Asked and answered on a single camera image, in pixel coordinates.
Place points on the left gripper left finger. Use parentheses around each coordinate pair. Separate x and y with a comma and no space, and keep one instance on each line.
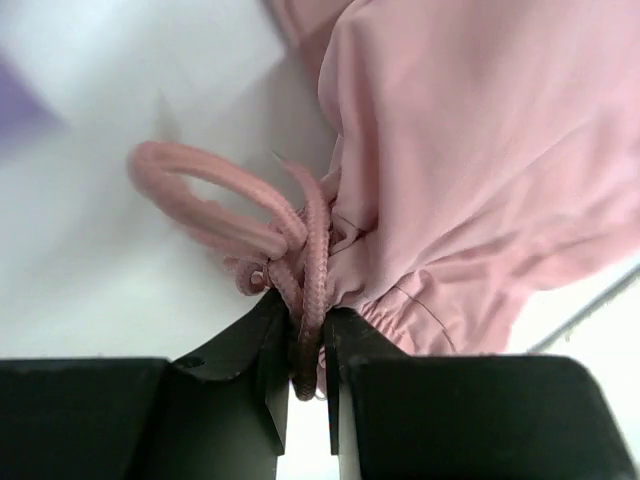
(218,412)

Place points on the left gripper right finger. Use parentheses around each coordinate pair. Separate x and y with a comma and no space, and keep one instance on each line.
(397,416)

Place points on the pink trousers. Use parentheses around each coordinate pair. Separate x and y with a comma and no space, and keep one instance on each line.
(485,151)

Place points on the purple t-shirt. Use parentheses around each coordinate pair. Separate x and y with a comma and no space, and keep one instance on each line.
(24,116)

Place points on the aluminium side rail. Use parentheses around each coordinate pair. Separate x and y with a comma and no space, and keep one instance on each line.
(599,302)

